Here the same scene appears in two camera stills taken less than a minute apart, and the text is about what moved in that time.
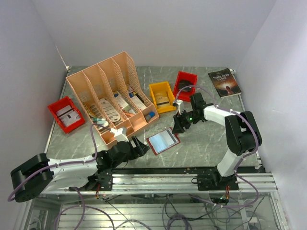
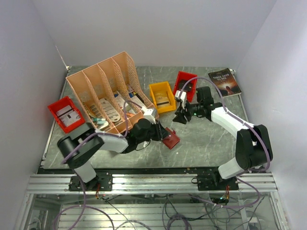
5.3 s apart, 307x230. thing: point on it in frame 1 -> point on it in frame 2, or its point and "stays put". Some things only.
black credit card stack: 183,83 stays put
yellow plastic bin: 163,97 stays put
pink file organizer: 112,97 stays put
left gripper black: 139,149 -> 160,132
